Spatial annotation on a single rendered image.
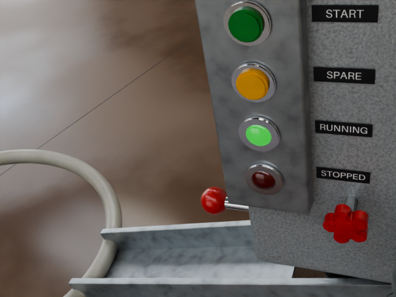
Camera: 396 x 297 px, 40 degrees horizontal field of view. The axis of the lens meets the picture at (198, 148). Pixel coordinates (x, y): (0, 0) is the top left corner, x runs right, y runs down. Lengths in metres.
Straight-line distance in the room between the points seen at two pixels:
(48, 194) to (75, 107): 0.72
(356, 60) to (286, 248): 0.23
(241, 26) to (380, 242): 0.26
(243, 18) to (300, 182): 0.16
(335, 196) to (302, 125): 0.10
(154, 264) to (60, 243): 1.49
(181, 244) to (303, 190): 0.44
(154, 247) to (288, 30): 0.60
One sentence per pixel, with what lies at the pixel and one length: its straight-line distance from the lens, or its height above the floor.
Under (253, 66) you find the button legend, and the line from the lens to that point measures 0.43.
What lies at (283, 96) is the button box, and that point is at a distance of 0.44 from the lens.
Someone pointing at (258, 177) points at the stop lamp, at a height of 1.28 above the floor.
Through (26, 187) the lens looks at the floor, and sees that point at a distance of 2.74.
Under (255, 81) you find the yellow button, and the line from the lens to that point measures 0.43.
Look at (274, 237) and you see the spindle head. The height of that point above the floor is 1.18.
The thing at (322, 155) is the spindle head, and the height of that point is 1.29.
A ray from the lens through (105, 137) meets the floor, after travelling 2.88.
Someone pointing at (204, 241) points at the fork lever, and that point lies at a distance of 0.88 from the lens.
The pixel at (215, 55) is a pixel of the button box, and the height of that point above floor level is 1.40.
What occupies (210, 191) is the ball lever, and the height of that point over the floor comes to 1.19.
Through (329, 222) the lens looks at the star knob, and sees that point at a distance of 0.50.
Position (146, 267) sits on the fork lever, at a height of 0.92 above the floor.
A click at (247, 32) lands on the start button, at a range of 0.41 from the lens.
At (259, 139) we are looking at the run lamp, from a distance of 0.46.
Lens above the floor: 1.61
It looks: 37 degrees down
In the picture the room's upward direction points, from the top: 11 degrees counter-clockwise
